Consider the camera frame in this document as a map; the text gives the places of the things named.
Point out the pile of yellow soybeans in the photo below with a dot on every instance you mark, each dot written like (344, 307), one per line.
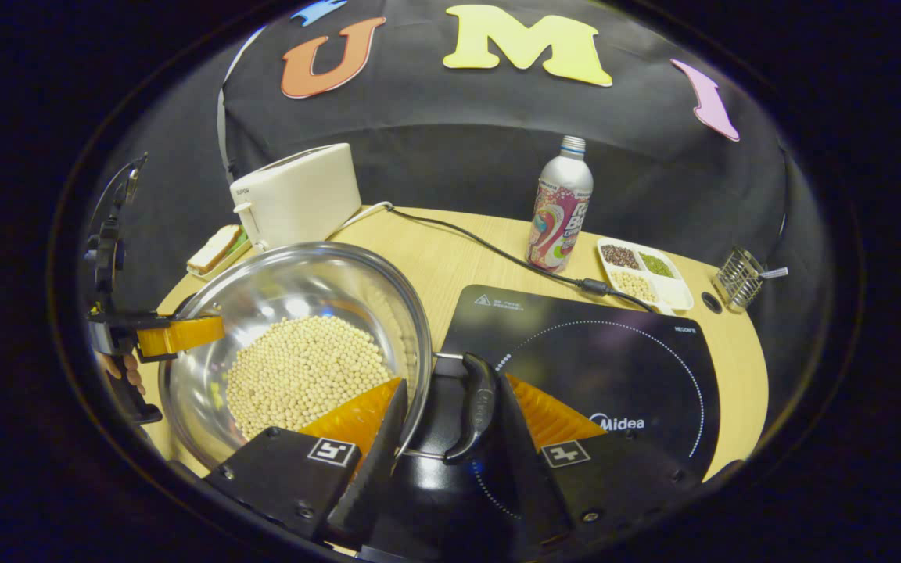
(302, 375)

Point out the black table grommet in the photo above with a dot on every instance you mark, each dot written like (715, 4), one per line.
(711, 302)

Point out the sandwich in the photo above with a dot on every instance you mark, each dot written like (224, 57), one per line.
(214, 249)

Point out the white toaster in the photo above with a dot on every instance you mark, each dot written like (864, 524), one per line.
(302, 195)

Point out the black induction cooktop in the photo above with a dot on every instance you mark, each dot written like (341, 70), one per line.
(615, 352)

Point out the white sandwich tray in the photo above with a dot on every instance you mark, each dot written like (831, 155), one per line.
(233, 258)

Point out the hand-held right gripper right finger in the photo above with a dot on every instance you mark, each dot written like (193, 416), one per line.
(525, 469)

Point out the white divided grain tray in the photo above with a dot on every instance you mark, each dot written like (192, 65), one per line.
(673, 293)

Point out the stainless steel pot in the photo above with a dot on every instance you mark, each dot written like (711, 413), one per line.
(302, 274)

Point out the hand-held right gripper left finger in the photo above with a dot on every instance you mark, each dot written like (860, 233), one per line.
(376, 461)

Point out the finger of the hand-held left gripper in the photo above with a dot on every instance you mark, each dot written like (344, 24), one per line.
(181, 335)

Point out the silver drink bottle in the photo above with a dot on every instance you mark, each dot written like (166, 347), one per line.
(560, 211)

